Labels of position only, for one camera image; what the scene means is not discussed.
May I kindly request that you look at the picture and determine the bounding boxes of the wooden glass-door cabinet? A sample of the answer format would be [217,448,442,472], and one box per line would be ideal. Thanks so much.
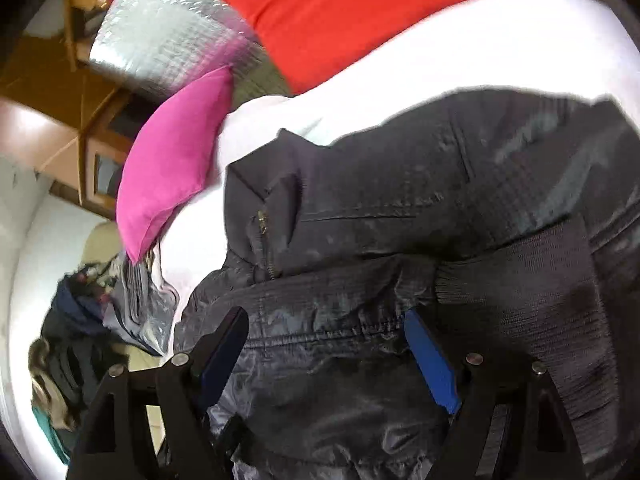
[50,87,151,221]

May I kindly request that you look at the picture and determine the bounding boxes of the pile of dark coats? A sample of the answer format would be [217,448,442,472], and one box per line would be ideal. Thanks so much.
[27,260,131,466]

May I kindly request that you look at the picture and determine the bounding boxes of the dark quilted zip jacket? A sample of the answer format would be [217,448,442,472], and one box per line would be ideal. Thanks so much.
[172,87,640,480]

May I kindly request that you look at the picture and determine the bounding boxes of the wooden stair railing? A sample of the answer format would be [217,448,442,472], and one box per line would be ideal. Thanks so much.
[62,0,108,71]

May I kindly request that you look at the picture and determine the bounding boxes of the tall wooden wardrobe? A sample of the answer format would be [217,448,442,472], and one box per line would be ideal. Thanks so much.
[0,55,121,181]

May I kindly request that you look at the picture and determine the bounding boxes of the silver foil insulation mat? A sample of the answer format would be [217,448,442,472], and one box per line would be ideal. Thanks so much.
[87,0,296,111]

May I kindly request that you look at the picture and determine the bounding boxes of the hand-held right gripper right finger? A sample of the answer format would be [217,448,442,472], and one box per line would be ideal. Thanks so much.
[403,308,583,480]

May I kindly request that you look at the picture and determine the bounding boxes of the pink pillow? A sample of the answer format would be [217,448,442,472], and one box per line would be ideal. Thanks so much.
[116,65,236,265]

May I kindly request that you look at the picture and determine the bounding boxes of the grey folded clothes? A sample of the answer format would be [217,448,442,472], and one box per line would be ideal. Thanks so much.
[102,250,178,356]

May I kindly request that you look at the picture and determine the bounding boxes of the red pillow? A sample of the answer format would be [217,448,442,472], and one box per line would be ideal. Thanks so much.
[222,0,473,96]

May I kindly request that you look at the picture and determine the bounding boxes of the white bed blanket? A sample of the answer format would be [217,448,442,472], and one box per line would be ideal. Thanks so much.
[160,0,640,281]

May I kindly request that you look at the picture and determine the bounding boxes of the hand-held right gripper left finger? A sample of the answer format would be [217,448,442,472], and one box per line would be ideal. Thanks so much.
[65,306,249,480]

